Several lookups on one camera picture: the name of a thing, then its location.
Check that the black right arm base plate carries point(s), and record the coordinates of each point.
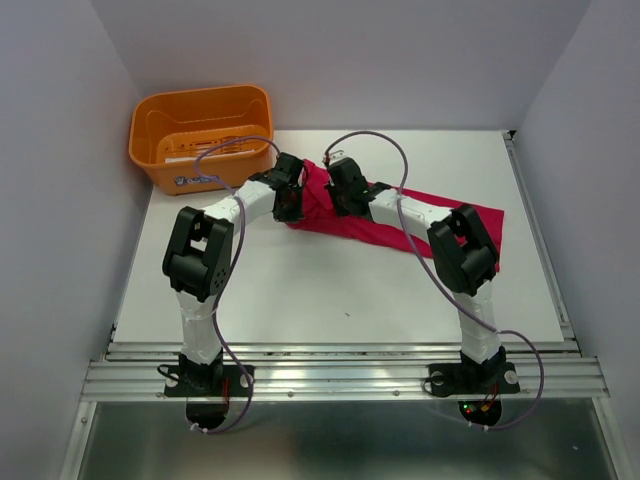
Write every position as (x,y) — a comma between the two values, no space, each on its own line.
(447,379)

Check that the orange plastic basket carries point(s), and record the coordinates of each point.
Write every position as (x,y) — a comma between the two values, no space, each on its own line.
(180,138)

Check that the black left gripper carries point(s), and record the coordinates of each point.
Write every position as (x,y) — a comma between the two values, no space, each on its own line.
(294,214)

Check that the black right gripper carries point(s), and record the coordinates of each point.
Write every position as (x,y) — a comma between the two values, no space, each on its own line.
(339,210)

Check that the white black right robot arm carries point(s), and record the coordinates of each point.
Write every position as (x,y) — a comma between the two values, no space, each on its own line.
(464,257)

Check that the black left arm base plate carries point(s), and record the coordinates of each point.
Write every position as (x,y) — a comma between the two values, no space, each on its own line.
(225,382)

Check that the aluminium rail frame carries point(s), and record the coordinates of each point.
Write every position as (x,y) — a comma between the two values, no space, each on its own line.
(340,335)

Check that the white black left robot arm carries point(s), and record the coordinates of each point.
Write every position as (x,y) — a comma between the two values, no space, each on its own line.
(198,263)

